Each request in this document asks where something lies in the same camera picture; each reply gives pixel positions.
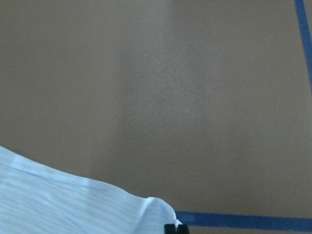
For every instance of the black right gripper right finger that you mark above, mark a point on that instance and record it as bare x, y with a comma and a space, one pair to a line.
183, 229

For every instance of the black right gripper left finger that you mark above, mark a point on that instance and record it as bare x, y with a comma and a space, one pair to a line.
169, 229

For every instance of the light blue button shirt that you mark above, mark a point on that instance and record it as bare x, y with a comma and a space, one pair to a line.
37, 199

